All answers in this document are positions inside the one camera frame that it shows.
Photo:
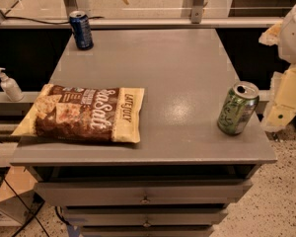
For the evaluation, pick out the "grey middle drawer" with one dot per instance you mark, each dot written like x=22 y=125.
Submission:
x=144 y=216

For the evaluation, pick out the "blue pepsi can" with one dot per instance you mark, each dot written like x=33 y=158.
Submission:
x=79 y=22

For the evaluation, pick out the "grey top drawer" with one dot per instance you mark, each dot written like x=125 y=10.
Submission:
x=142 y=193

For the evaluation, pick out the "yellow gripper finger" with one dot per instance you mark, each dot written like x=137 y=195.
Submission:
x=281 y=107
x=271 y=35

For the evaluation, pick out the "grey drawer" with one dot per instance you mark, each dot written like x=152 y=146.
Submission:
x=144 y=216
x=142 y=193
x=152 y=231

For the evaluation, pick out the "white pump soap bottle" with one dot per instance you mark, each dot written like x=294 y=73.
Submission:
x=10 y=87

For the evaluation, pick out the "cardboard box on floor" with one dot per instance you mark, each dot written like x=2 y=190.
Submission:
x=16 y=196

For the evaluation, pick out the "grey bottom drawer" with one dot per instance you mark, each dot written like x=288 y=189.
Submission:
x=152 y=231

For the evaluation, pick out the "green soda can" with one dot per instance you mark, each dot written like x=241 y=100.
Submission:
x=239 y=105

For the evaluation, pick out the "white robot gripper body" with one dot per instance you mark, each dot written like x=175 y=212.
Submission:
x=287 y=36

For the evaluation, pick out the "brown sea salt chip bag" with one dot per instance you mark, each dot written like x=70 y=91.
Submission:
x=84 y=114

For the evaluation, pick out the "grey metal frame post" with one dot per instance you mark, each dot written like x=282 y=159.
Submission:
x=196 y=11

